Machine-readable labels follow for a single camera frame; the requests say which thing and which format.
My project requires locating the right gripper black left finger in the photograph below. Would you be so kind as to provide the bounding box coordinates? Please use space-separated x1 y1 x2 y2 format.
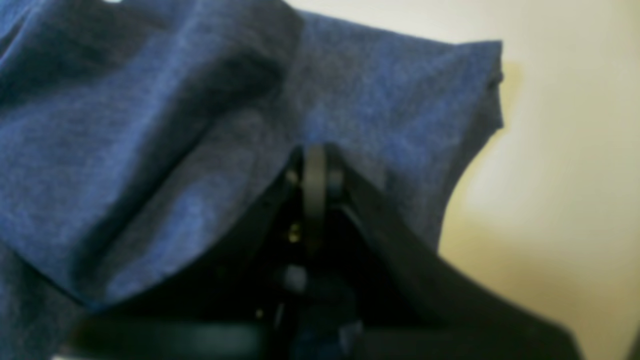
65 147 305 360

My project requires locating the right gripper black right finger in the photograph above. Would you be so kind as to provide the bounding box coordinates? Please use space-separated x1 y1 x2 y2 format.
305 145 581 360

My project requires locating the blue heathered T-shirt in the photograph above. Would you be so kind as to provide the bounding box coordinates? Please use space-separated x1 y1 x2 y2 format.
0 0 503 360

